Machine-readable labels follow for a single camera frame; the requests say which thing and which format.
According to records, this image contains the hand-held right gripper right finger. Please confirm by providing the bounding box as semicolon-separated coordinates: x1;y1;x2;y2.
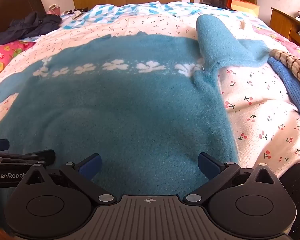
182;152;282;204

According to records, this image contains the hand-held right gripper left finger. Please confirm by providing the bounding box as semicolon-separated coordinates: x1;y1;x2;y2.
15;153;117;204

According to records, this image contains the teal fuzzy sweater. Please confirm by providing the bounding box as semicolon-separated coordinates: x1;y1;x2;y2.
0;14;272;198

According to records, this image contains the pink cartoon print sheet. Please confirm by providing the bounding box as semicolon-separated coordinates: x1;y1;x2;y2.
0;40;37;88

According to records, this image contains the blue knit garment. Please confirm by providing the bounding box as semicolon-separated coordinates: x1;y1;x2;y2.
267;57;300;123

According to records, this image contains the dark navy jacket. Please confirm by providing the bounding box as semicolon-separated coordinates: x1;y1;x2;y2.
0;11;62;47

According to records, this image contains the brown plaid cloth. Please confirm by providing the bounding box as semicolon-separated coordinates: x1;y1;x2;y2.
269;49;300;93

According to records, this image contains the dark wooden headboard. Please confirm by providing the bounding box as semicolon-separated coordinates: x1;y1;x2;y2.
0;0;47;52

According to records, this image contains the blue white checked quilt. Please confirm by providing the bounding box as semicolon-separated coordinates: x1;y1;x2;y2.
60;1;240;29

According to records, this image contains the wooden side cabinet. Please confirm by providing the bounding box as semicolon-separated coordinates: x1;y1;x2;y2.
269;7;300;53

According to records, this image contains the orange box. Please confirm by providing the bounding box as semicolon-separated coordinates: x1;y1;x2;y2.
226;0;260;16

